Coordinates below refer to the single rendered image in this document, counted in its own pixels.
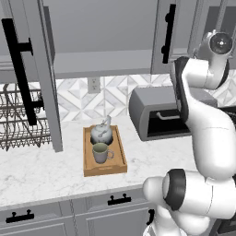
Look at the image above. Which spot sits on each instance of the grey kettle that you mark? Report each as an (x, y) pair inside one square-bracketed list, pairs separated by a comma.
[(100, 132)]

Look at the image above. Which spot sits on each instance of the grey toaster oven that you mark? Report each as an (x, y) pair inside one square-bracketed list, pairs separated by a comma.
[(159, 98)]

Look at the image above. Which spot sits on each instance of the grey mug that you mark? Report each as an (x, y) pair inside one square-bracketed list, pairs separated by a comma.
[(99, 156)]

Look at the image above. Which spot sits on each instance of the open grey wall cabinet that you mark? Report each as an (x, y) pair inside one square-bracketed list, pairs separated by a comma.
[(101, 30)]

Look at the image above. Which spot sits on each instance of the grey drawer front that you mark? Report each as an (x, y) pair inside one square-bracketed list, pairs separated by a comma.
[(46, 212), (98, 199)]

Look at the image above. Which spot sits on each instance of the wooden tray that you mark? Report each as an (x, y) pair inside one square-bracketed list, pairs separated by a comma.
[(104, 169)]

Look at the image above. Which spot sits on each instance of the black range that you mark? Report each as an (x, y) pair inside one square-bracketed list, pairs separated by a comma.
[(229, 228)]

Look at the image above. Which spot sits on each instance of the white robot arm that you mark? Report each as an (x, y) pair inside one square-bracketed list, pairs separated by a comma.
[(212, 138)]

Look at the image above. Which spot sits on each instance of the grey glass-front wall cabinet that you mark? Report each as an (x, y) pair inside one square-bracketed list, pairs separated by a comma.
[(215, 15)]

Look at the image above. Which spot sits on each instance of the white wall outlet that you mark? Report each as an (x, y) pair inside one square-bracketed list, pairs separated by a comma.
[(93, 84)]

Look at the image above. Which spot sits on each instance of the grey base cupboard door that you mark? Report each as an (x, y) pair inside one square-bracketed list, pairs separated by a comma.
[(116, 224), (30, 231)]

